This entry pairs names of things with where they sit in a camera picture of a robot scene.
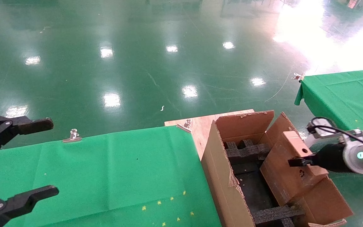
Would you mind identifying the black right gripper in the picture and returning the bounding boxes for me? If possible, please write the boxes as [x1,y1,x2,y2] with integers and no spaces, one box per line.
[288,143,354,173]

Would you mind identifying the small brown cardboard box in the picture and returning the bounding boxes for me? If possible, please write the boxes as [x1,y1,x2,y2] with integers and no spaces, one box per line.
[260,130,329,206]

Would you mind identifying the large open cardboard carton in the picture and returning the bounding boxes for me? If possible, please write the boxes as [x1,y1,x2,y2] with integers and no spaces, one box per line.
[200,110,354,227]

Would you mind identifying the green table cloth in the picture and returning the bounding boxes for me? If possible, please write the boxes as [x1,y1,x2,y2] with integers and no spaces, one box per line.
[294,68,363,143]
[0,125,221,227]

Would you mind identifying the grey metal camera bracket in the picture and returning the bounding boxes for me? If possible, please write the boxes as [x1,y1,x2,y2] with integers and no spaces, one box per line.
[312,128,363,145]

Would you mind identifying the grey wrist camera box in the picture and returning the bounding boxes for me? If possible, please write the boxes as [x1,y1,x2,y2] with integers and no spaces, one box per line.
[307,117,330,135]

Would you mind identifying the black camera cable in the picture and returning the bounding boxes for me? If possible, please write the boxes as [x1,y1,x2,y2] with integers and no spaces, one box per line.
[308,125,363,148]

